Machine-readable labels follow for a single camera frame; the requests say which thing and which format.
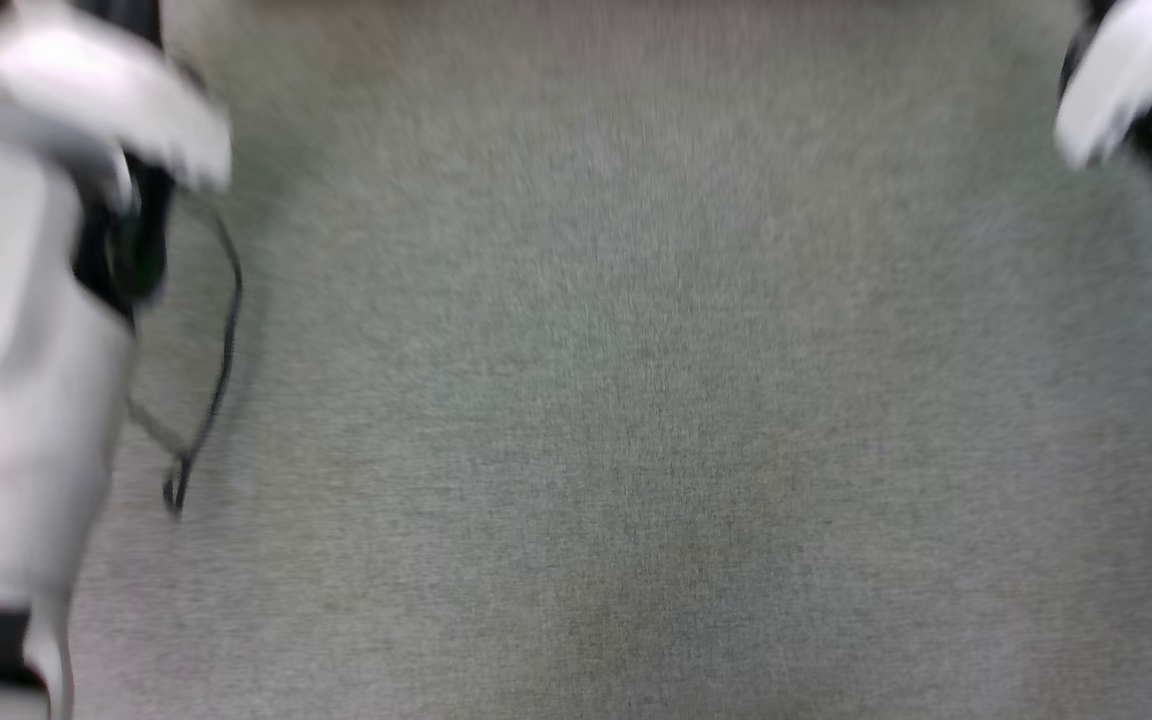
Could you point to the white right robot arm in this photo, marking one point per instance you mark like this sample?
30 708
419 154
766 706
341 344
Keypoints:
1116 80

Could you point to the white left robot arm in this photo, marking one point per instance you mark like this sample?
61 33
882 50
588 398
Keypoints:
16 380

